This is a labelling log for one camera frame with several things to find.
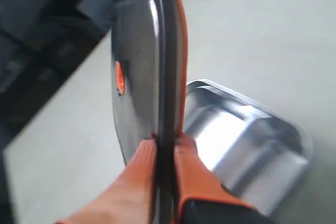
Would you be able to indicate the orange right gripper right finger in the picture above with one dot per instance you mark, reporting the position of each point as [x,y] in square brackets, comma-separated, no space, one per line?
[201,196]

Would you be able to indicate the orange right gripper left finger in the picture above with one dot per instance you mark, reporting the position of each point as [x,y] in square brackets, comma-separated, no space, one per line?
[130,198]

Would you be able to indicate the stainless steel lunch box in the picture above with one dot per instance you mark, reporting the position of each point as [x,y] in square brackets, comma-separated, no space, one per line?
[258,155]

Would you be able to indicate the dark transparent box lid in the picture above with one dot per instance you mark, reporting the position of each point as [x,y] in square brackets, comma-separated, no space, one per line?
[148,71]

